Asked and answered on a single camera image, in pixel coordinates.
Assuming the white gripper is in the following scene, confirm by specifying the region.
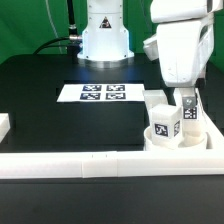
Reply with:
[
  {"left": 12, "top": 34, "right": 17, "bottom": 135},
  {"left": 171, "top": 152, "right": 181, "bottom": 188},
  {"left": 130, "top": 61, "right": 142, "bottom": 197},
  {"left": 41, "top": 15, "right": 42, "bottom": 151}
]
[{"left": 143, "top": 19, "right": 214, "bottom": 109}]

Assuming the white round stool seat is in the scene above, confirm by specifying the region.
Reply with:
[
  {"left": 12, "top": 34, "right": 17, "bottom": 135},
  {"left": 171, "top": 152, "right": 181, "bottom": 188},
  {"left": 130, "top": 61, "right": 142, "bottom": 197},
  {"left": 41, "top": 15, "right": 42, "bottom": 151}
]
[{"left": 144, "top": 127, "right": 208, "bottom": 151}]

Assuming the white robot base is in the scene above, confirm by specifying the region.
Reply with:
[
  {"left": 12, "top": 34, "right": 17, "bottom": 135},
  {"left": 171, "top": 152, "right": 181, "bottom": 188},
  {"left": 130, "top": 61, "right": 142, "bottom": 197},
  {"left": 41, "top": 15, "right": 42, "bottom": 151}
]
[{"left": 77, "top": 0, "right": 134, "bottom": 68}]

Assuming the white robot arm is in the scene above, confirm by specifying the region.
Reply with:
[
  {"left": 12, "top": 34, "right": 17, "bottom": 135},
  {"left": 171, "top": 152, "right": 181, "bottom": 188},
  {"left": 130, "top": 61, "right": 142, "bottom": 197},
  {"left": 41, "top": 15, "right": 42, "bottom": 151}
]
[{"left": 143, "top": 0, "right": 224, "bottom": 108}]

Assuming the white marker sheet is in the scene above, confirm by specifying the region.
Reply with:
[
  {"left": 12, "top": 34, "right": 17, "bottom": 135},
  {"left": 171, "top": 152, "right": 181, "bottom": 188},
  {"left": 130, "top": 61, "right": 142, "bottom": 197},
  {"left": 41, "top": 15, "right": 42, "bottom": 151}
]
[{"left": 57, "top": 83, "right": 144, "bottom": 102}]

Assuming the white right fence rail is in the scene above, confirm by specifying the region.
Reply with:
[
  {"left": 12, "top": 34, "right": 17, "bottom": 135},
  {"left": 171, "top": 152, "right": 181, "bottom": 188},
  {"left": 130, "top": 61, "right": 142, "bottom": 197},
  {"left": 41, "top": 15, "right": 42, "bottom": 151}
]
[{"left": 198, "top": 99, "right": 224, "bottom": 150}]

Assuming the white fence rail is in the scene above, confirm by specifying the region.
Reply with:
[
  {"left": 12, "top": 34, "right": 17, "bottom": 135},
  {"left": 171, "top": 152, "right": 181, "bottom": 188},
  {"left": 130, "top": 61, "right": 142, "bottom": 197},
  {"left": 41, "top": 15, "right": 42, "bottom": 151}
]
[
  {"left": 0, "top": 113, "right": 10, "bottom": 143},
  {"left": 198, "top": 99, "right": 224, "bottom": 150},
  {"left": 0, "top": 149, "right": 224, "bottom": 179}
]

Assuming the white front fence rail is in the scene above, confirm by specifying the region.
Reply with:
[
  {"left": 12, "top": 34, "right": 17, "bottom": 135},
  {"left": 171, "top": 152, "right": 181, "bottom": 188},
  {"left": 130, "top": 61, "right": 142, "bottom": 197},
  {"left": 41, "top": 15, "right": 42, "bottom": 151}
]
[{"left": 0, "top": 149, "right": 224, "bottom": 179}]

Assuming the black cable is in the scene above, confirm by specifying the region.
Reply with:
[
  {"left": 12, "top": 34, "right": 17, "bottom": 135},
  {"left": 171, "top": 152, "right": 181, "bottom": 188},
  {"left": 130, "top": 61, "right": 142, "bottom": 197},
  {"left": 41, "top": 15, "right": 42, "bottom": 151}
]
[{"left": 33, "top": 0, "right": 83, "bottom": 55}]

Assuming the white left fence rail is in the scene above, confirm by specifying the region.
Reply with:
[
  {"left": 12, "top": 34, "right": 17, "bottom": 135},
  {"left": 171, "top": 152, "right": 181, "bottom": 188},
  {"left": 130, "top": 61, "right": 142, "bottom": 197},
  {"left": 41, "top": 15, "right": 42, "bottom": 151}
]
[{"left": 0, "top": 113, "right": 10, "bottom": 143}]

